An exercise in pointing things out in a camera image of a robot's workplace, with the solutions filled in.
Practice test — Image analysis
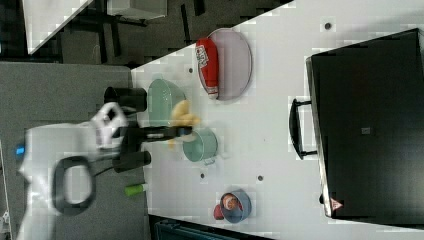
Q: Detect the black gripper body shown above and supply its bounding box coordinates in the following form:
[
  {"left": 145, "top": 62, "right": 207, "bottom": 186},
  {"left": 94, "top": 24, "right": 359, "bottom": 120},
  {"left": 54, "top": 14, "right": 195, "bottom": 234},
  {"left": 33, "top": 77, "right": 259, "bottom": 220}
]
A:
[{"left": 112, "top": 125, "right": 155, "bottom": 156}]

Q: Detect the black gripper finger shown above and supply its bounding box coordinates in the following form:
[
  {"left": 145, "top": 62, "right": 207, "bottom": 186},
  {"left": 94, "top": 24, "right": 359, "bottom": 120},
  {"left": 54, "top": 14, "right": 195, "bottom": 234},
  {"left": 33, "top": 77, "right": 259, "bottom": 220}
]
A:
[{"left": 151, "top": 126, "right": 192, "bottom": 140}]

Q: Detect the yellow plush banana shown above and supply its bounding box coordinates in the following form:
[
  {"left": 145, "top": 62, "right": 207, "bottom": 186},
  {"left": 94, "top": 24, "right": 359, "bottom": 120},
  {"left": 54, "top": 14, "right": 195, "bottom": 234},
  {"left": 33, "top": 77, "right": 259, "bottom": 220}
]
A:
[{"left": 167, "top": 100, "right": 201, "bottom": 150}]

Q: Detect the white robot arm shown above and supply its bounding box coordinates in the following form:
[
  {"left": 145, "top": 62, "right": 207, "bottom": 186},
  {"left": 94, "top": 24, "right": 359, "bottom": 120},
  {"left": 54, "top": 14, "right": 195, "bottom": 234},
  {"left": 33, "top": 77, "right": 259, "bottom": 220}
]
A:
[{"left": 16, "top": 102, "right": 193, "bottom": 240}]

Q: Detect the green mug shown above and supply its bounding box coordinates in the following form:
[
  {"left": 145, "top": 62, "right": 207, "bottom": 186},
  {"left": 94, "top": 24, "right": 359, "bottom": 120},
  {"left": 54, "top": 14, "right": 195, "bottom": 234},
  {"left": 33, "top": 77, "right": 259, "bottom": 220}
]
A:
[{"left": 183, "top": 128, "right": 218, "bottom": 166}]

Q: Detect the black utensil holder cup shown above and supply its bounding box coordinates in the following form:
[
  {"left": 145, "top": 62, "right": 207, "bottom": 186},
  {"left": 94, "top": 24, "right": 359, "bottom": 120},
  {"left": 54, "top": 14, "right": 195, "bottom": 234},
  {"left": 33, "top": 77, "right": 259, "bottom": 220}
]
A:
[{"left": 104, "top": 87, "right": 147, "bottom": 112}]

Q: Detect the green plastic colander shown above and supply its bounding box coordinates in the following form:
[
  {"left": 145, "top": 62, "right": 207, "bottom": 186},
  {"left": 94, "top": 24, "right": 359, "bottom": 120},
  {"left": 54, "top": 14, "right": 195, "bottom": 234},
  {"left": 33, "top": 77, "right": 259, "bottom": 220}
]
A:
[{"left": 147, "top": 79, "right": 186, "bottom": 126}]

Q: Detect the red plush ketchup bottle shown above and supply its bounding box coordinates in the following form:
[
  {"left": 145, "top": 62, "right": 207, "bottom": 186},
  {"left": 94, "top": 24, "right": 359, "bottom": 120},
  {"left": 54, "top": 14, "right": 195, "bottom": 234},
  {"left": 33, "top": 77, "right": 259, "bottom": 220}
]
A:
[{"left": 195, "top": 38, "right": 219, "bottom": 99}]

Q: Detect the orange toy fruit slice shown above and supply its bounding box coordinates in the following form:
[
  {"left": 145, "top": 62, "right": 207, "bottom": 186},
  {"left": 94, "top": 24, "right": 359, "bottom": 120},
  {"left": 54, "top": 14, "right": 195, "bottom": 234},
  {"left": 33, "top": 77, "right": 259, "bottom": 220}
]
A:
[{"left": 222, "top": 194, "right": 239, "bottom": 211}]

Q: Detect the red plush strawberry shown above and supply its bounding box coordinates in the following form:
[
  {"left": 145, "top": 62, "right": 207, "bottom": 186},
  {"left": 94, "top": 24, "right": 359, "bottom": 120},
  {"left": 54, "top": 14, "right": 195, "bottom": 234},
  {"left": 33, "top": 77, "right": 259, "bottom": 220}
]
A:
[{"left": 213, "top": 204, "right": 224, "bottom": 220}]

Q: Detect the grey round plate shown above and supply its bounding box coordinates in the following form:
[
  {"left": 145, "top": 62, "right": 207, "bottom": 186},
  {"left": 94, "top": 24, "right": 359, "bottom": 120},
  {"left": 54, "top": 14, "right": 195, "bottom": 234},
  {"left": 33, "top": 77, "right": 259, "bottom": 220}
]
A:
[{"left": 198, "top": 28, "right": 252, "bottom": 101}]

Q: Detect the blue bowl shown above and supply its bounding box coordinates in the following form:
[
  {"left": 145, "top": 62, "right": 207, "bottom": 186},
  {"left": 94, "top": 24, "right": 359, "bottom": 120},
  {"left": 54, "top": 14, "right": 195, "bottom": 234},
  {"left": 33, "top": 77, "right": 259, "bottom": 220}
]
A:
[{"left": 219, "top": 189, "right": 252, "bottom": 224}]

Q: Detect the black toaster oven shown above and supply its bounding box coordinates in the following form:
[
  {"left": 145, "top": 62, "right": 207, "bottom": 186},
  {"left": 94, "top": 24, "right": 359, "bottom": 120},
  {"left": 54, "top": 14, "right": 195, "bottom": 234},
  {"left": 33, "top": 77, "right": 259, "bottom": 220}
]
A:
[{"left": 305, "top": 28, "right": 424, "bottom": 229}]

